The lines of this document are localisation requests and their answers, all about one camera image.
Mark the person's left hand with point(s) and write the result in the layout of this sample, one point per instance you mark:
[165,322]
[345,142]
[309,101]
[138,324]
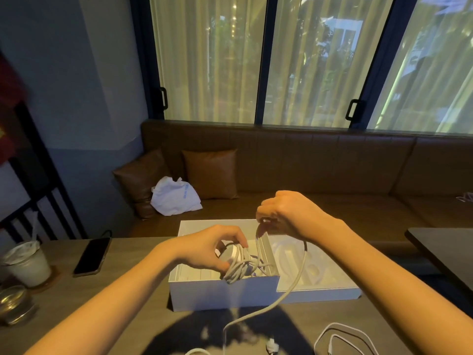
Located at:
[197,247]

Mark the person's right hand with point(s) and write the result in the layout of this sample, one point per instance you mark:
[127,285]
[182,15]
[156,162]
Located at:
[295,214]

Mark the person's left fingers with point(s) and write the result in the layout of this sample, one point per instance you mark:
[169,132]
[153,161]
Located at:
[236,232]

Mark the person's right fingers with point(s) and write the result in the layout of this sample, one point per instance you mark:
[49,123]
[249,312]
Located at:
[268,214]

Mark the white round power adapter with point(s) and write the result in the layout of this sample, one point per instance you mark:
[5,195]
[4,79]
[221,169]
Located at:
[228,255]

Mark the person's left forearm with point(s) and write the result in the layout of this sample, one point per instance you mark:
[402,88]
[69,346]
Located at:
[111,306]

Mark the person's right forearm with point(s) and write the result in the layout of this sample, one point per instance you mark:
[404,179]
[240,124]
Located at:
[388,284]

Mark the white moulded tray insert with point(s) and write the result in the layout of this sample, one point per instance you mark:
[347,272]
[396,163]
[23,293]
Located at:
[292,256]

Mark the white box lid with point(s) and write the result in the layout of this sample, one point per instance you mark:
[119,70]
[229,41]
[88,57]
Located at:
[221,295]

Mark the light brown leather cushion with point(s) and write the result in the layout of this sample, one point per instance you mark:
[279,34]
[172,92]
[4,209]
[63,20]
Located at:
[210,173]

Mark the white plastic bag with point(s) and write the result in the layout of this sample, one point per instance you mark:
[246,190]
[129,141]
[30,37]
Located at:
[173,197]

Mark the brown leather bench sofa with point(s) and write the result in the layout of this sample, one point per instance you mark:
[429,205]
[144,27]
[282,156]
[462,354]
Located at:
[332,162]

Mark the dark brown leather cushion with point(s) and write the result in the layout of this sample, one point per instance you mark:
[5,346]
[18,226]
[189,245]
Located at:
[142,177]

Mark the small white plug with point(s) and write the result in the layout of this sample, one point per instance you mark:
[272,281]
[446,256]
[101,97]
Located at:
[272,346]

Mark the black smartphone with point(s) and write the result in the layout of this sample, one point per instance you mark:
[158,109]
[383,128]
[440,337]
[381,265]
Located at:
[92,256]

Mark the cream sheer curtain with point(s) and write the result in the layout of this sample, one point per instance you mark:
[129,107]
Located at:
[214,59]

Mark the dark side table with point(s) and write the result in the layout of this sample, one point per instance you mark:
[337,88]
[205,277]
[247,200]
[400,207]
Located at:
[447,251]

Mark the round wooden coaster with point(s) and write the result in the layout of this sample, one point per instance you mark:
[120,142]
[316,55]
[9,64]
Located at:
[53,279]

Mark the black slatted chair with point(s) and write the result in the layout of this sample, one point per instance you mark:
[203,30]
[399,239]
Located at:
[40,188]

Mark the clear drinking straw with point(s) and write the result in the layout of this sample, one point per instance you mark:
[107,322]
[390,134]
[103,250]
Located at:
[34,227]

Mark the iced drink plastic cup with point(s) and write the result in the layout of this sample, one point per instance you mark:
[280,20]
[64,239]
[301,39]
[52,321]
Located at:
[26,266]

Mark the small glass jar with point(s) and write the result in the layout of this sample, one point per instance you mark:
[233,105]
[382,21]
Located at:
[16,305]

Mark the red cloth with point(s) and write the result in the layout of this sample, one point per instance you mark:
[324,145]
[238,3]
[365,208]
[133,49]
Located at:
[9,107]

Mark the dark window frame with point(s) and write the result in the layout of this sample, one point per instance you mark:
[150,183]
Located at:
[268,59]

